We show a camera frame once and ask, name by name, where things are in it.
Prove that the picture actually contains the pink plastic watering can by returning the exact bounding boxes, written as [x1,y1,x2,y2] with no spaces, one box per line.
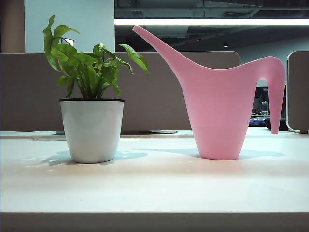
[132,25,287,160]

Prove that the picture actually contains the green plant in white pot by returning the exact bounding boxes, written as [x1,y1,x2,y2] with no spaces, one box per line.
[42,15,150,164]

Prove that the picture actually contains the grey rounded divider panel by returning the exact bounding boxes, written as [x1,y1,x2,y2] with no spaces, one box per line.
[0,51,241,132]

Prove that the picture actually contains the blue patterned bag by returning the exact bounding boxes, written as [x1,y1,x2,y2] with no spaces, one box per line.
[249,117,268,127]

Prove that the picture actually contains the black monitor with lit screen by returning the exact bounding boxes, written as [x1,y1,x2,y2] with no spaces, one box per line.
[256,86,270,114]

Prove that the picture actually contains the long white ceiling light strip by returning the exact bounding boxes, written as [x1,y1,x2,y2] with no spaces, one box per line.
[114,18,309,26]

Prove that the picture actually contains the grey panel at right edge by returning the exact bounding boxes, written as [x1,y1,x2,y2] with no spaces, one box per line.
[286,51,309,134]

